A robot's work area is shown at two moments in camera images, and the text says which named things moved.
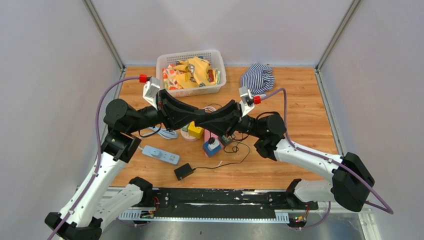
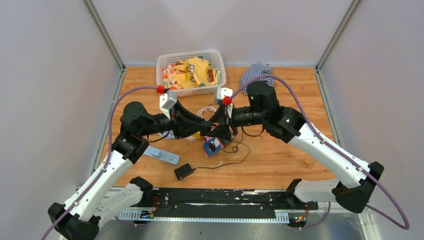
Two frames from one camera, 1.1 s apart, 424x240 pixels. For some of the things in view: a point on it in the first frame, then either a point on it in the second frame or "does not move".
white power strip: [167, 156] does not move
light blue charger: [155, 152] does not move
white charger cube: [244, 107] → [225, 94]
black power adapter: [183, 171] does not move
